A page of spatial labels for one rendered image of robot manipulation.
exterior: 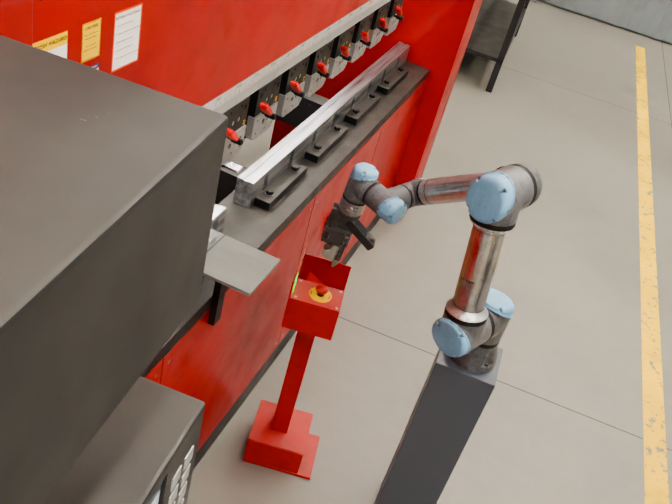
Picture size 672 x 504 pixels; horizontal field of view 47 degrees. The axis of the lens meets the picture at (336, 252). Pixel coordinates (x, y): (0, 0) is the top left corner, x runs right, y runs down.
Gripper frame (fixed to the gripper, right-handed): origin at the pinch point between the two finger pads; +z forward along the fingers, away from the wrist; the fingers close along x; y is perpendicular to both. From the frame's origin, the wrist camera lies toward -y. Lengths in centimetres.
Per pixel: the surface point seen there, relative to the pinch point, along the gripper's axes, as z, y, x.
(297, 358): 35.4, 0.3, 8.1
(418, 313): 80, -52, -96
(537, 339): 74, -111, -102
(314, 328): 14.8, -0.5, 15.1
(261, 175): -10.5, 31.5, -16.9
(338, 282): 9.8, -3.5, -4.5
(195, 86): -59, 47, 37
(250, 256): -14.2, 23.9, 30.1
